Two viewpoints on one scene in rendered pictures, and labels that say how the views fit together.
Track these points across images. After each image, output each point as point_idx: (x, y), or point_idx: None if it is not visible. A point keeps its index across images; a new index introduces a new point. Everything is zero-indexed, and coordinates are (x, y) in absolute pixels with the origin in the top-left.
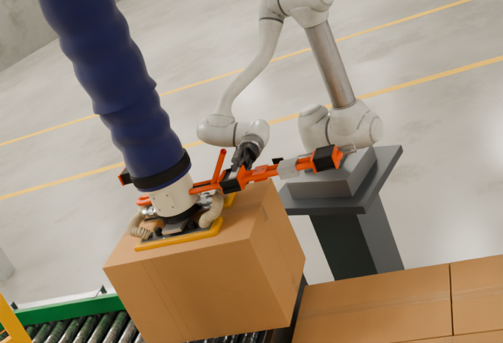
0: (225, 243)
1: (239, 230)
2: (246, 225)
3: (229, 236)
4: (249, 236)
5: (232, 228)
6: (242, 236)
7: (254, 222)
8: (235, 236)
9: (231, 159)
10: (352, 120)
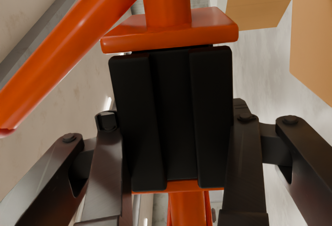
0: None
1: (311, 39)
2: (316, 68)
3: (303, 5)
4: (293, 75)
5: (321, 7)
6: (294, 55)
7: (320, 97)
8: (299, 28)
9: (59, 141)
10: None
